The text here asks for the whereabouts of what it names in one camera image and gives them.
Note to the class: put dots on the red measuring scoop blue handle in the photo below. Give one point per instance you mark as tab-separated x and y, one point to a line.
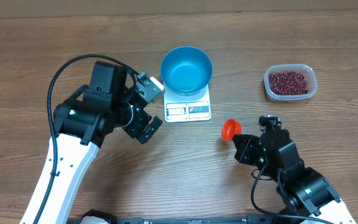
230	128

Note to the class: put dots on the clear plastic container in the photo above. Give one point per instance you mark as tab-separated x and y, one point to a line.
306	70

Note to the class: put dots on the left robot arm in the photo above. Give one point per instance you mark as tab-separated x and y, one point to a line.
115	98

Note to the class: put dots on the blue bowl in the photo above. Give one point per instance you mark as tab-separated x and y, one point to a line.
186	70

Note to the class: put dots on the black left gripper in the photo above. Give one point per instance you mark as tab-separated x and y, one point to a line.
144	119

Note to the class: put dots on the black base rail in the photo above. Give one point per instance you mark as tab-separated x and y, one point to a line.
97	216

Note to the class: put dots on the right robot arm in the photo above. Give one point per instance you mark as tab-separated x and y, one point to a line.
308	196

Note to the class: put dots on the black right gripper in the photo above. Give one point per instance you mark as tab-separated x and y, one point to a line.
244	144

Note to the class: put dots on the white kitchen scale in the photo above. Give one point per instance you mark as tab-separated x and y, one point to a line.
180	109

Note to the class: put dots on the red beans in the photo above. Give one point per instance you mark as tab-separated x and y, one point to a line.
288	83

